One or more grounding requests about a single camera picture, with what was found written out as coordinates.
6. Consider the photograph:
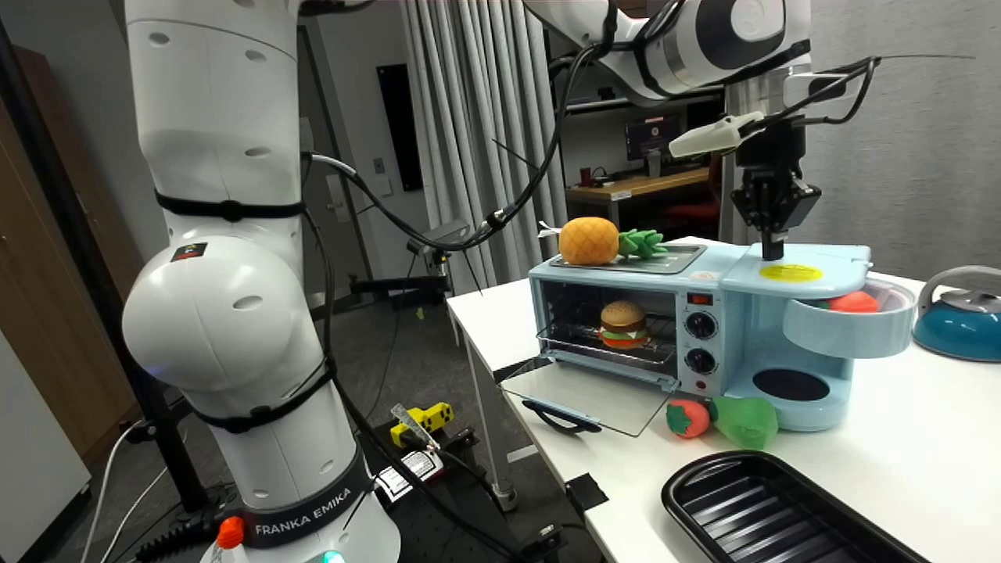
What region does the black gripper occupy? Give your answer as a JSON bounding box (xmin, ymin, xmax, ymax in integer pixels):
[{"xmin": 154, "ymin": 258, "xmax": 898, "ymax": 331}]
[{"xmin": 731, "ymin": 113, "xmax": 824, "ymax": 264}]

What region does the light blue toy oven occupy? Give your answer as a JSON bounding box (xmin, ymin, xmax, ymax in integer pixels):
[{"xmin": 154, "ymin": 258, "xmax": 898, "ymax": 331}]
[{"xmin": 525, "ymin": 241, "xmax": 873, "ymax": 436}]

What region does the red plush ball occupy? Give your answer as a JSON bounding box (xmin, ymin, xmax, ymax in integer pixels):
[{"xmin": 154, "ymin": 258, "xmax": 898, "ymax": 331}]
[{"xmin": 826, "ymin": 287, "xmax": 885, "ymax": 320}]

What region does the grey backdrop curtain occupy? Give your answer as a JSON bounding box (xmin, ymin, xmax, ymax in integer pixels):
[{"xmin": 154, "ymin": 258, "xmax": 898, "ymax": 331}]
[{"xmin": 806, "ymin": 0, "xmax": 1001, "ymax": 286}]

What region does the orange plush pineapple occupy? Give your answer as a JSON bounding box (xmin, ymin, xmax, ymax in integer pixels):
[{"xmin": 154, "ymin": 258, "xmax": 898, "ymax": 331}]
[{"xmin": 538, "ymin": 211, "xmax": 670, "ymax": 269}]

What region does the plush toy burger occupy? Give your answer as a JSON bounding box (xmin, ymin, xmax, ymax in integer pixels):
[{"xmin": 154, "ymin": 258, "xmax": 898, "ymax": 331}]
[{"xmin": 594, "ymin": 298, "xmax": 655, "ymax": 353}]

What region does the green plush pear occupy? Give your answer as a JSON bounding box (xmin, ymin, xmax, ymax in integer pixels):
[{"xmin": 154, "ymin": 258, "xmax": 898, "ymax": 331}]
[{"xmin": 709, "ymin": 391, "xmax": 781, "ymax": 452}]

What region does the red green plush tomato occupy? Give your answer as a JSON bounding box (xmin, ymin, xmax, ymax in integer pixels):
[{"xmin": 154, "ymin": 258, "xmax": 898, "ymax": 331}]
[{"xmin": 664, "ymin": 393, "xmax": 717, "ymax": 441}]

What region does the black ribbed griddle pan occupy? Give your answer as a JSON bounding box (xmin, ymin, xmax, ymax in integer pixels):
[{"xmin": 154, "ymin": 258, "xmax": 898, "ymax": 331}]
[{"xmin": 662, "ymin": 448, "xmax": 933, "ymax": 563}]

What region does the white pleated curtain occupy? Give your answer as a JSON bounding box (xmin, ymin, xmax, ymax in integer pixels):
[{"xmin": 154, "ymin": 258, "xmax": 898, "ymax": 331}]
[{"xmin": 397, "ymin": 0, "xmax": 575, "ymax": 298}]

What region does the small black tape patch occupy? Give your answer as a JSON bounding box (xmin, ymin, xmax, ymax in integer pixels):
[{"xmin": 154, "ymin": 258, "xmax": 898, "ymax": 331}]
[{"xmin": 565, "ymin": 470, "xmax": 613, "ymax": 517}]

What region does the yellow black tool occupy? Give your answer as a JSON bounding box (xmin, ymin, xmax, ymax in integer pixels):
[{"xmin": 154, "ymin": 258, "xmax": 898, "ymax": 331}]
[{"xmin": 385, "ymin": 396, "xmax": 460, "ymax": 451}]

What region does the white bottle orange cap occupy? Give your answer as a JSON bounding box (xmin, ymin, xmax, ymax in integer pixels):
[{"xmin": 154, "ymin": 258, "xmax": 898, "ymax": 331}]
[{"xmin": 199, "ymin": 513, "xmax": 258, "ymax": 563}]

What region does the brown wooden cabinet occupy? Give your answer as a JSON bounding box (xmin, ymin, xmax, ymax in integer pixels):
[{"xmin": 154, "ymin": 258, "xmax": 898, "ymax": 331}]
[{"xmin": 0, "ymin": 25, "xmax": 143, "ymax": 441}]

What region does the white cabinet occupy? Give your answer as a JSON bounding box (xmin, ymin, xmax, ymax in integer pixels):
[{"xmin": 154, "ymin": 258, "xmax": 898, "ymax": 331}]
[{"xmin": 0, "ymin": 329, "xmax": 95, "ymax": 563}]

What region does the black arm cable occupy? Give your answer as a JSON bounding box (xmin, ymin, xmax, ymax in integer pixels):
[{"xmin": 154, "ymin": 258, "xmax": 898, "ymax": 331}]
[{"xmin": 301, "ymin": 42, "xmax": 629, "ymax": 257}]

